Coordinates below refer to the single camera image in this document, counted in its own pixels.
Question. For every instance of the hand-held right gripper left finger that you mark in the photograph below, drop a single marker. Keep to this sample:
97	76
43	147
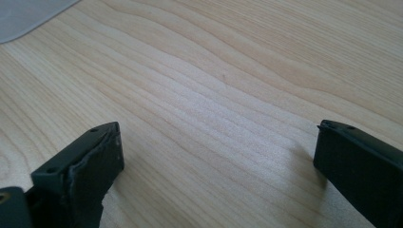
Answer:
85	171

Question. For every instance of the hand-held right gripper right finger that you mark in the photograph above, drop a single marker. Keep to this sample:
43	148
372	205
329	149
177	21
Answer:
361	167

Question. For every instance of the grey mat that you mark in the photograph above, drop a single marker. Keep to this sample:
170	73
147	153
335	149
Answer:
25	15

